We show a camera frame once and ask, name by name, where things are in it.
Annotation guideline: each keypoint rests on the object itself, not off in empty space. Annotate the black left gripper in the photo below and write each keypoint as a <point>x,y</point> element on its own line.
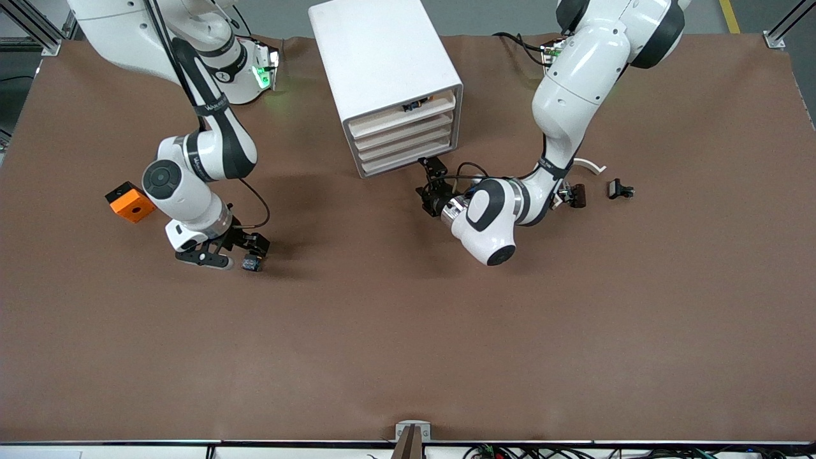
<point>434,201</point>

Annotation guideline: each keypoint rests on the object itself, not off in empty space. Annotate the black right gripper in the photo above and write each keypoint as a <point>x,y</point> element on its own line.
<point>240,237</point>

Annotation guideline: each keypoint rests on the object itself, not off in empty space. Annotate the green push button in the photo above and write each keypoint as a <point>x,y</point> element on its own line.
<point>252,264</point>

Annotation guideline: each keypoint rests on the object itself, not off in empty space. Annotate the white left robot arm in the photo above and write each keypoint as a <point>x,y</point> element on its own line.
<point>574,83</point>

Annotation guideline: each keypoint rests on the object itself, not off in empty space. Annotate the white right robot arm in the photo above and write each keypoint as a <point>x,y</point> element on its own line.
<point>191,191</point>

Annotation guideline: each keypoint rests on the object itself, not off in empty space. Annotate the small black yellow component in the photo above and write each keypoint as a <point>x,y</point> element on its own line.
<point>415,105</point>

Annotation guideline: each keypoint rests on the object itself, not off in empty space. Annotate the orange block with black side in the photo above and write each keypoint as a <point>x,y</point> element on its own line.
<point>131,207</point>

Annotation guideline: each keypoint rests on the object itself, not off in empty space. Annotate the dark brown electrical component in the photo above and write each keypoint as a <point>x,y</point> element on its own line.
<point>578,196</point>

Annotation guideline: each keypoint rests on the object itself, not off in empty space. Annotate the white curved plastic arc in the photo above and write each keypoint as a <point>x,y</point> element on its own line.
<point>593,166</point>

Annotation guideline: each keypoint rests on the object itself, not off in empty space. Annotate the small black clip component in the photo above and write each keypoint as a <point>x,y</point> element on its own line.
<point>617,189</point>

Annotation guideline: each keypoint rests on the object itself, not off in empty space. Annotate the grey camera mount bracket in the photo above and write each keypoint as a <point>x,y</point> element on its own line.
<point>413,433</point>

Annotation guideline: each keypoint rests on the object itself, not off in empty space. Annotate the aluminium frame profile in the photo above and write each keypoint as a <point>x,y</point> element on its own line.
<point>784,29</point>
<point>35,25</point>

